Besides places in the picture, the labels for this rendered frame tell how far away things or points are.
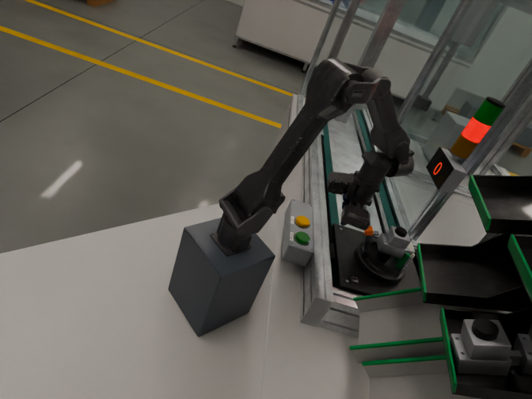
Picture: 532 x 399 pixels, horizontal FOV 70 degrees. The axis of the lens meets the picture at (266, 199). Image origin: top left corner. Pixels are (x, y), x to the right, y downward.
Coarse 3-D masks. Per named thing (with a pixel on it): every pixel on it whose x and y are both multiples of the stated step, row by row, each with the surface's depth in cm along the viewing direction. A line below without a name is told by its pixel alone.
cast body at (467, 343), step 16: (464, 320) 52; (480, 320) 50; (496, 320) 51; (464, 336) 52; (480, 336) 49; (496, 336) 49; (464, 352) 51; (480, 352) 49; (496, 352) 49; (512, 352) 51; (464, 368) 51; (480, 368) 51; (496, 368) 50
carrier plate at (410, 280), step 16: (336, 224) 110; (336, 240) 104; (352, 240) 107; (336, 256) 99; (352, 256) 101; (336, 272) 96; (352, 272) 96; (416, 272) 104; (352, 288) 92; (368, 288) 93; (384, 288) 95; (400, 288) 97
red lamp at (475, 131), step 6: (474, 120) 96; (468, 126) 98; (474, 126) 96; (480, 126) 95; (486, 126) 95; (462, 132) 99; (468, 132) 98; (474, 132) 96; (480, 132) 96; (486, 132) 97; (468, 138) 98; (474, 138) 97; (480, 138) 97
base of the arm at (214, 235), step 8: (224, 216) 74; (224, 224) 73; (216, 232) 78; (224, 232) 74; (232, 232) 72; (216, 240) 76; (224, 240) 74; (232, 240) 74; (240, 240) 73; (248, 240) 74; (224, 248) 75; (232, 248) 75; (240, 248) 74; (248, 248) 77
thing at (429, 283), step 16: (496, 240) 67; (432, 256) 71; (448, 256) 70; (464, 256) 70; (480, 256) 69; (496, 256) 69; (432, 272) 67; (448, 272) 67; (464, 272) 66; (480, 272) 66; (496, 272) 66; (512, 272) 65; (432, 288) 64; (448, 288) 64; (464, 288) 63; (480, 288) 63; (496, 288) 63; (512, 288) 57; (448, 304) 61; (464, 304) 60; (480, 304) 59; (496, 304) 59; (512, 304) 58; (528, 304) 57
